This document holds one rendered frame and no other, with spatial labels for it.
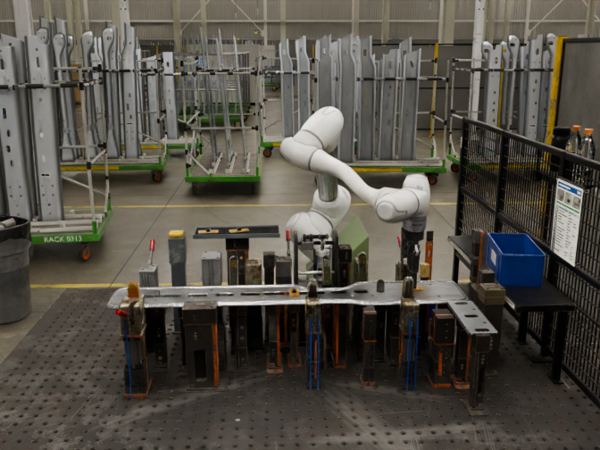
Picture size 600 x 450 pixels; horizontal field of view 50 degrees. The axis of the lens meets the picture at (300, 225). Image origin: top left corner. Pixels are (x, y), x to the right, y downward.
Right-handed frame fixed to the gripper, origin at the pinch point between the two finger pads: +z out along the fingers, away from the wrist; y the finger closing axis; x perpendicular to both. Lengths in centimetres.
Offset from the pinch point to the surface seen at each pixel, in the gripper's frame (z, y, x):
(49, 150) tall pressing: 6, -382, -259
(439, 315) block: 6.7, 20.8, 5.8
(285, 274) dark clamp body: 3, -15, -49
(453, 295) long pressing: 4.8, 6.1, 14.9
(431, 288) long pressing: 4.7, -1.1, 8.3
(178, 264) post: 2, -30, -95
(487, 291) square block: -0.6, 16.7, 24.3
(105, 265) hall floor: 105, -334, -204
